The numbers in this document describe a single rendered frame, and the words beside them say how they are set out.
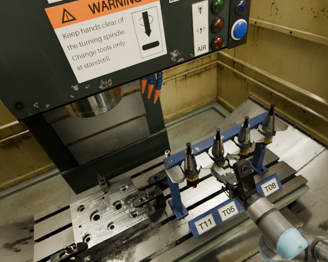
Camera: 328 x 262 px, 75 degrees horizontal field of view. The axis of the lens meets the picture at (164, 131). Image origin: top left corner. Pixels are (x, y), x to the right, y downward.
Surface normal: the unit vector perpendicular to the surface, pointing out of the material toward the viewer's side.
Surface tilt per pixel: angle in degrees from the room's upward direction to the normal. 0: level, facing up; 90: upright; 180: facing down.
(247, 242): 7
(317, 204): 24
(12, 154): 90
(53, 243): 0
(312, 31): 90
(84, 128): 90
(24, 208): 0
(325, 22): 90
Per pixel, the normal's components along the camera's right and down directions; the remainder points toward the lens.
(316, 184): -0.50, -0.51
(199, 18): 0.43, 0.56
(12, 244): 0.23, -0.83
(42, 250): -0.15, -0.73
